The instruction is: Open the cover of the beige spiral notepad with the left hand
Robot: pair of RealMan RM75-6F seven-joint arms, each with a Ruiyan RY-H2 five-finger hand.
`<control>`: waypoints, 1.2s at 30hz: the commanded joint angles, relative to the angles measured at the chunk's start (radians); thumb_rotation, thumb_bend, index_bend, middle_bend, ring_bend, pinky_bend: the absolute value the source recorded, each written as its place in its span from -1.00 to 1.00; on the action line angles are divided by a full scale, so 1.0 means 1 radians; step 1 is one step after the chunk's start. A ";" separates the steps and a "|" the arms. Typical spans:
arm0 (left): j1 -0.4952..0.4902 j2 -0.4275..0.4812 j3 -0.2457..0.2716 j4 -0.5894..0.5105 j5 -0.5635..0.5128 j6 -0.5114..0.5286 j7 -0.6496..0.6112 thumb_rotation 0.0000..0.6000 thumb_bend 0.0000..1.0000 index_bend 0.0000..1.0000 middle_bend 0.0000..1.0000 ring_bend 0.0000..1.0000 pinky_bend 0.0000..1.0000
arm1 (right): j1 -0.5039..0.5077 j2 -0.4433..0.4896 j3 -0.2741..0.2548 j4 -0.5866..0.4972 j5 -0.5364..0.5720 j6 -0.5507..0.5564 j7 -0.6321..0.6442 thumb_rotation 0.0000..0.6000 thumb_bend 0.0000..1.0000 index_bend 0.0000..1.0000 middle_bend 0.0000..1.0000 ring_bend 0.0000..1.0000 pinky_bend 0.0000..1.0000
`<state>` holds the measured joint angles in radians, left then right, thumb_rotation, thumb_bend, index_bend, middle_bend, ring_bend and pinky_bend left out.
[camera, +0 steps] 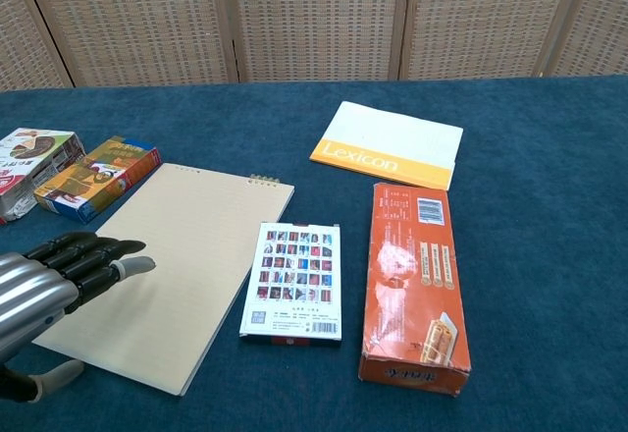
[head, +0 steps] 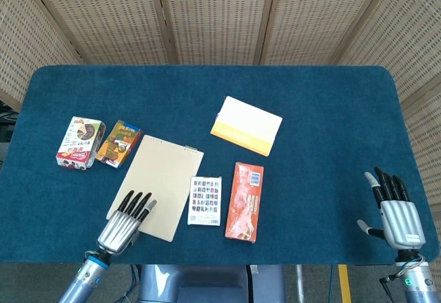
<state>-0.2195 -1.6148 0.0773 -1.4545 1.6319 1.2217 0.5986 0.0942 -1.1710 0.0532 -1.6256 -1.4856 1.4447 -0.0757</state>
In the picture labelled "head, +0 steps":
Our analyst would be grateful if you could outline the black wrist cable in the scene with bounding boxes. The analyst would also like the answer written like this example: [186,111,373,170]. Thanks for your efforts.
[378,271,402,300]

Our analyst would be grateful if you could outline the white yellow Lexicon folder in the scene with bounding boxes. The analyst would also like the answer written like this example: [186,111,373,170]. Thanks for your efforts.
[209,95,283,158]

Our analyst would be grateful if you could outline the beige spiral notepad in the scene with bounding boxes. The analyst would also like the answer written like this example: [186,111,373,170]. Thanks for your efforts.
[105,134,205,244]

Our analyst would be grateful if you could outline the yellow orange snack box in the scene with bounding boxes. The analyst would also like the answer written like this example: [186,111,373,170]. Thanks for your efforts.
[94,119,143,169]

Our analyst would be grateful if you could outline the woven wooden folding screen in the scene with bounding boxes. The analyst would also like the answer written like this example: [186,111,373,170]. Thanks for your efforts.
[0,0,441,214]

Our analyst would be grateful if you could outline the white red cookie box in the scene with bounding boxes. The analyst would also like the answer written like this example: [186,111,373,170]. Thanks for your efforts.
[55,116,107,171]

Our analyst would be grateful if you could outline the long orange snack box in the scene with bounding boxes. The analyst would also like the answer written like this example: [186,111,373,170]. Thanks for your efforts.
[224,161,265,244]

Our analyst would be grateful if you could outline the white picture grid card box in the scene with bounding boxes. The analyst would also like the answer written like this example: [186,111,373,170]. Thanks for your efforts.
[187,176,223,227]

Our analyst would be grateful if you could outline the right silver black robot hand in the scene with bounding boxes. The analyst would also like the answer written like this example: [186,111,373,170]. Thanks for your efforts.
[356,167,427,251]

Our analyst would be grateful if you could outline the teal blue table cloth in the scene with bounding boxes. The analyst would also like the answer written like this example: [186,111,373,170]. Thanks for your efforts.
[0,64,440,267]

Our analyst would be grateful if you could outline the grey blue robot torso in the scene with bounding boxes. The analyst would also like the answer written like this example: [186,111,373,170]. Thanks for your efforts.
[137,264,287,303]

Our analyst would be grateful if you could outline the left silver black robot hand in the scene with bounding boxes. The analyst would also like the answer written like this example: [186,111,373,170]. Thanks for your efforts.
[97,189,158,256]

